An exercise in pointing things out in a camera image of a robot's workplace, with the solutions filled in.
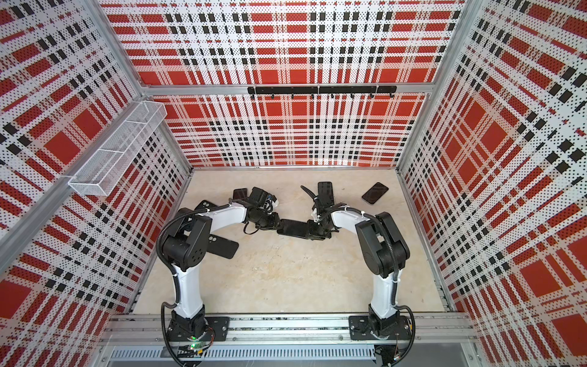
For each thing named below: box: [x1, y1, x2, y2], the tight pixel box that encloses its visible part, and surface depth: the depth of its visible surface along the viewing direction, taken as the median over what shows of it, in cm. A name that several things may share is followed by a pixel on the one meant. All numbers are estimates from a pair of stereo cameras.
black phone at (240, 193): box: [233, 188, 248, 200], surface depth 115 cm
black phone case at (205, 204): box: [194, 199, 218, 211], surface depth 109 cm
